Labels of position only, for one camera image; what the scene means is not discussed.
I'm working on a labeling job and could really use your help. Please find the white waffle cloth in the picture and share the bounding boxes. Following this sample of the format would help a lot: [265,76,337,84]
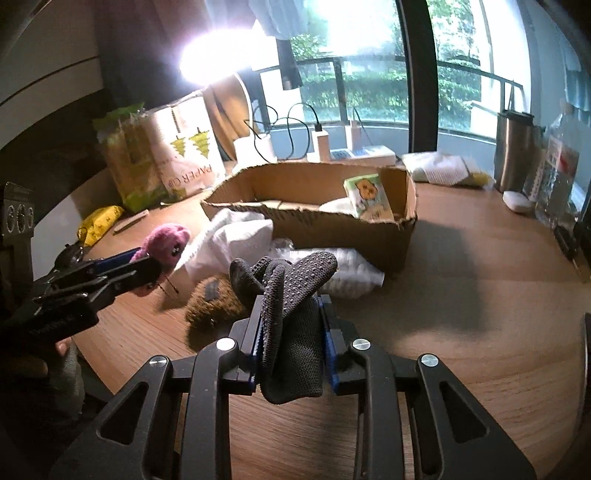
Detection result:
[171,208,273,283]

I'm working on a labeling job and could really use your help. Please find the black keys on table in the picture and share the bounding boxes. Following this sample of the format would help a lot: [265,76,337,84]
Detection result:
[553,223,590,270]

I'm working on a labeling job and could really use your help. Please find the white towel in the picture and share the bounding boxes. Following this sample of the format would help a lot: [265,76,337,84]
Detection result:
[318,197,358,218]

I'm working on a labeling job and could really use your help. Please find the clear water bottle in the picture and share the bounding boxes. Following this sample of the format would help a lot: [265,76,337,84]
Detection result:
[536,101,581,228]

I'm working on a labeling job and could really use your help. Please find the capybara tissue pack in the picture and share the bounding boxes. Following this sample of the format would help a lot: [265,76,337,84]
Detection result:
[344,173,394,222]

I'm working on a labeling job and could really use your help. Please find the white perforated holder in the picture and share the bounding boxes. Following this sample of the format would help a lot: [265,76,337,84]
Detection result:
[523,156,546,203]

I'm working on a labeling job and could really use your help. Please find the wooden stick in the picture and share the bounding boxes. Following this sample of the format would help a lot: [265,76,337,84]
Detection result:
[113,209,149,235]

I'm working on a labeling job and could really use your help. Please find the person's hand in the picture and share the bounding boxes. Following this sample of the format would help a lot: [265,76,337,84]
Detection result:
[31,337,85,419]

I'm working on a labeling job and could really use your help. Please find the yellow packet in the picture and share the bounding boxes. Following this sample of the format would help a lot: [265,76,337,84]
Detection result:
[77,205,124,247]

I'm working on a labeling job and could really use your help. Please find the brown plush toy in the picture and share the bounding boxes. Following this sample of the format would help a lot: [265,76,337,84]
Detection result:
[185,274,249,332]

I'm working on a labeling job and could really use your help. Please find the black dotted glove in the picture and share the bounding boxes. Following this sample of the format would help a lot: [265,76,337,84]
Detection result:
[229,251,338,404]

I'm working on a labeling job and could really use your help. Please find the cardboard box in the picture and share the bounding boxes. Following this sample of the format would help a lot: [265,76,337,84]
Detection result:
[201,162,418,273]

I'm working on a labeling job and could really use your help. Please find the stainless steel tumbler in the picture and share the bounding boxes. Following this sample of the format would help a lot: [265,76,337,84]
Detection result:
[494,109,538,192]

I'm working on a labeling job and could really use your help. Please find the pink plush toy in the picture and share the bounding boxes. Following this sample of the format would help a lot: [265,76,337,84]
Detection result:
[131,223,191,297]

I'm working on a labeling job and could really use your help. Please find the white earbuds case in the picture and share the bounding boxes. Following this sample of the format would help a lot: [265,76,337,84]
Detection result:
[502,190,534,215]

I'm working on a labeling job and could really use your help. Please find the white desk lamp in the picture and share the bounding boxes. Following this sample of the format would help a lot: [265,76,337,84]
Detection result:
[179,26,277,166]

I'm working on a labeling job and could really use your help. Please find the white charger with black cable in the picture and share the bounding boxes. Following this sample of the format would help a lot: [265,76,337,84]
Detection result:
[241,102,332,163]

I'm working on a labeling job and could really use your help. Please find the clear bubble wrap bag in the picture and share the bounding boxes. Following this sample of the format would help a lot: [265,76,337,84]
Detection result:
[270,239,385,299]

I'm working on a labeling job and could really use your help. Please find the white power strip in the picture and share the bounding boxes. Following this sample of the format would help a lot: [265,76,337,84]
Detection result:
[331,145,397,167]

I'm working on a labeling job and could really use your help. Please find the pack of white wipes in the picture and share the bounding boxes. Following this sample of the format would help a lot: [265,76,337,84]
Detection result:
[402,152,493,188]

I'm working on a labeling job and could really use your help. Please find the paper cup package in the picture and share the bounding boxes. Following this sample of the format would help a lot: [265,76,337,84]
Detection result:
[139,92,225,200]

